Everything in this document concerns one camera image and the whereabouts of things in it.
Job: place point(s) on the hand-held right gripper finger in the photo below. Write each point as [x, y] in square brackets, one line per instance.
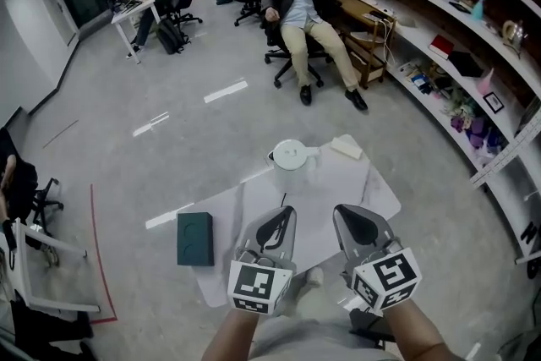
[339, 243]
[386, 234]

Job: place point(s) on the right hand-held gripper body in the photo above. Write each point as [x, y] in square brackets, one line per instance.
[391, 272]

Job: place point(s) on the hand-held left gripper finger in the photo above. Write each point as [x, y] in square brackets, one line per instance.
[249, 241]
[291, 243]

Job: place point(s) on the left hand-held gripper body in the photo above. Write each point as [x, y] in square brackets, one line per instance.
[251, 283]

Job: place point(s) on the white electric kettle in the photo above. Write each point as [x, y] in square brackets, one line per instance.
[291, 165]

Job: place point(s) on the person's right forearm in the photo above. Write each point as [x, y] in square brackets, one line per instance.
[418, 338]

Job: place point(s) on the person's left forearm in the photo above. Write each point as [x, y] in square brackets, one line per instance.
[230, 338]

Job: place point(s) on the person's light shoe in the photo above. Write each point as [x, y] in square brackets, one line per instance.
[315, 277]

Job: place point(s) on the white coffee table with drawers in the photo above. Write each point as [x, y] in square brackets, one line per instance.
[346, 190]

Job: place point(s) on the dark green box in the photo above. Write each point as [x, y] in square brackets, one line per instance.
[195, 239]

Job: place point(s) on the black power adapter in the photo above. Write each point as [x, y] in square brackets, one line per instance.
[372, 329]

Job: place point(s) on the person's light grey clothing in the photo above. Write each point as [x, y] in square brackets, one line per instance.
[321, 340]

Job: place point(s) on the white folded cloth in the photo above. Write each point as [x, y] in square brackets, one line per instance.
[346, 148]

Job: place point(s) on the purple artificial flowers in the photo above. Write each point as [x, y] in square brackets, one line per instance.
[477, 133]

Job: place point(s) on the red floor tape line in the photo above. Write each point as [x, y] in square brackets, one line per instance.
[115, 315]

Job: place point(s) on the black binoculars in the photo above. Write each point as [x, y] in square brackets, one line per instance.
[530, 233]

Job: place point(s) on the small blue box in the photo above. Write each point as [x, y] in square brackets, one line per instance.
[420, 82]

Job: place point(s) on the pink cone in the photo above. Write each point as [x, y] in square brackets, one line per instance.
[487, 84]

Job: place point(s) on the black flat box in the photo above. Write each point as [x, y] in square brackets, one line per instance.
[465, 64]

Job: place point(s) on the red book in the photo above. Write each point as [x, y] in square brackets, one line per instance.
[441, 47]

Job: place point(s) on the white shelving unit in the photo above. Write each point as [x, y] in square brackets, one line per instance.
[427, 38]

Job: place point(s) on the wooden side cart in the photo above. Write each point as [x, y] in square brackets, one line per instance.
[367, 34]

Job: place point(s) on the black backpack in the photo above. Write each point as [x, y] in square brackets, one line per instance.
[172, 37]

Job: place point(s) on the white office desk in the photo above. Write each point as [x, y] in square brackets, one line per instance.
[21, 279]
[135, 10]

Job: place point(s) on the silver teapot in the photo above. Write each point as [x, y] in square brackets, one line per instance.
[513, 34]

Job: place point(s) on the teal spray bottle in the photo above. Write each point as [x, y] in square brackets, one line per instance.
[477, 8]

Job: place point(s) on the small black picture frame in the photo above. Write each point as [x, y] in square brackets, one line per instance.
[493, 102]

